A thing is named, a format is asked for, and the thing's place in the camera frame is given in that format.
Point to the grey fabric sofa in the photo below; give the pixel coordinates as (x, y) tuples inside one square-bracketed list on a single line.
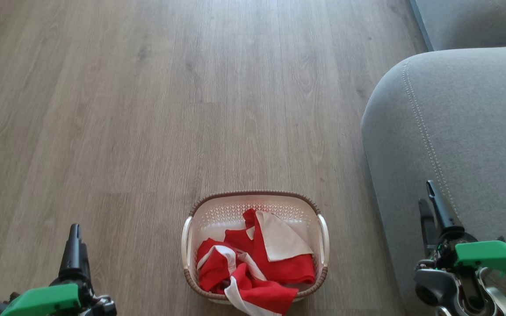
[(455, 131)]

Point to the white laundry basket brown rim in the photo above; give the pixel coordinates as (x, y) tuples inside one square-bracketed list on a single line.
[(218, 215)]

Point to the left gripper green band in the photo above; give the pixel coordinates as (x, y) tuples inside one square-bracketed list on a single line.
[(42, 300)]

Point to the red and white garment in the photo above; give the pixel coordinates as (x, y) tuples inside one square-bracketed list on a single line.
[(288, 267)]

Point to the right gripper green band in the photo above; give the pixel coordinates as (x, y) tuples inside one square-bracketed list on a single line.
[(492, 256)]

